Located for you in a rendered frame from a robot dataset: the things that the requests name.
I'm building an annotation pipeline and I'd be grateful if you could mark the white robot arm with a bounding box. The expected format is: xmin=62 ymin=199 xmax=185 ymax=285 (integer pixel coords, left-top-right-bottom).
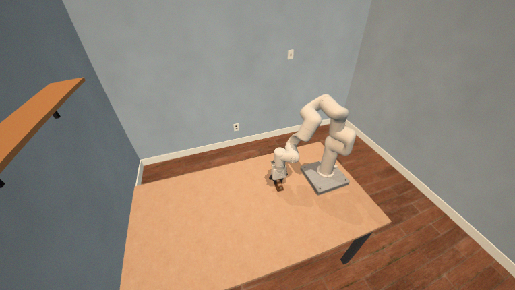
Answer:
xmin=271 ymin=94 xmax=356 ymax=178

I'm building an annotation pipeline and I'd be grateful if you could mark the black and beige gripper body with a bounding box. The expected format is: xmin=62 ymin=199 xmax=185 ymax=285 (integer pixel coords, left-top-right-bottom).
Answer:
xmin=271 ymin=165 xmax=287 ymax=180

